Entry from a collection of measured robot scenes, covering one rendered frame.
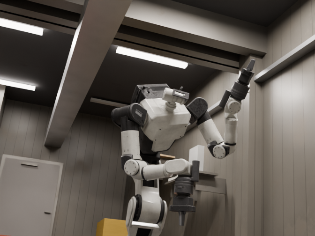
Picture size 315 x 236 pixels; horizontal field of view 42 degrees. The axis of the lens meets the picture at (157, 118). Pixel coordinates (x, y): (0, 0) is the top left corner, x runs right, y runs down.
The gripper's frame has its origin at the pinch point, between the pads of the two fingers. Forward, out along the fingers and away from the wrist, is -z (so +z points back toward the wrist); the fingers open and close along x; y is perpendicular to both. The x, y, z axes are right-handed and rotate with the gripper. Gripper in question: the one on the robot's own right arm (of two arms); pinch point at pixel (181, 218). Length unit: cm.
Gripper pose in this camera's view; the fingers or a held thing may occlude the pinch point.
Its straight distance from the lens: 187.7
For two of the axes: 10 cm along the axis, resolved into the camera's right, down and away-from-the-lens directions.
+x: 8.7, -0.9, -4.9
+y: 4.9, 3.2, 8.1
